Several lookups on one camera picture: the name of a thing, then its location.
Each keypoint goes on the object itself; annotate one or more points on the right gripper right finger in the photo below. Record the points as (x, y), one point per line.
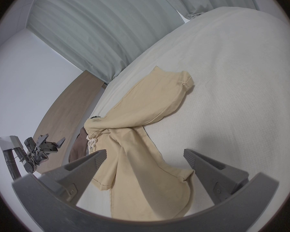
(215, 177)

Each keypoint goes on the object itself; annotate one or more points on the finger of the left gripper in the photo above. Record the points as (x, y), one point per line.
(61, 143)

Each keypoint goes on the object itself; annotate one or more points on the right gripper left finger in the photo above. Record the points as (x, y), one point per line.
(75, 177)

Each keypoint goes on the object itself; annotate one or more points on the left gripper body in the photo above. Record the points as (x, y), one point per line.
(49, 147)

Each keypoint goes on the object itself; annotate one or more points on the beige trousers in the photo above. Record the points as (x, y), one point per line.
(140, 100)

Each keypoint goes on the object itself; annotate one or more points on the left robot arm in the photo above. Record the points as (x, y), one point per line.
(11, 142)

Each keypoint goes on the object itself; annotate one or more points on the bed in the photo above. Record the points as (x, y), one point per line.
(232, 81)

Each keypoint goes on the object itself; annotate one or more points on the dark brown garment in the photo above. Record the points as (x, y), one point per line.
(78, 146)

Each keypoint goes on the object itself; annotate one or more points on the black garment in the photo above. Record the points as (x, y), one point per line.
(96, 117)

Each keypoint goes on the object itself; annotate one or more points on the window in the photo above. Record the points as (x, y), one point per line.
(183, 17)

